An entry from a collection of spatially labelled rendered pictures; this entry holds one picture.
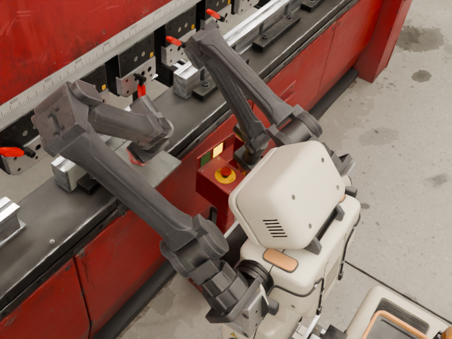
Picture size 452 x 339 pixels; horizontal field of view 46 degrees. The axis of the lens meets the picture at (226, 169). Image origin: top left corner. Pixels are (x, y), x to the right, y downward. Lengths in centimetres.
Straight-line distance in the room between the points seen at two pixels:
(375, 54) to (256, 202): 260
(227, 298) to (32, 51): 70
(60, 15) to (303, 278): 79
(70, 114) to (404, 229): 222
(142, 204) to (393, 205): 213
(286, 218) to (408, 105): 264
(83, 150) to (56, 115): 8
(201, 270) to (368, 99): 262
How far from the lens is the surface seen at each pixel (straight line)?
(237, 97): 157
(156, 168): 154
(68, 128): 89
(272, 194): 100
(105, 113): 106
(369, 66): 361
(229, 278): 106
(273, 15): 231
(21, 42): 126
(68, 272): 169
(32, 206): 166
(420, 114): 356
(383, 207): 292
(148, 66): 164
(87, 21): 138
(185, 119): 187
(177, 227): 101
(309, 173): 106
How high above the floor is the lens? 215
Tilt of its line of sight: 48 degrees down
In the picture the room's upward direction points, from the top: 7 degrees clockwise
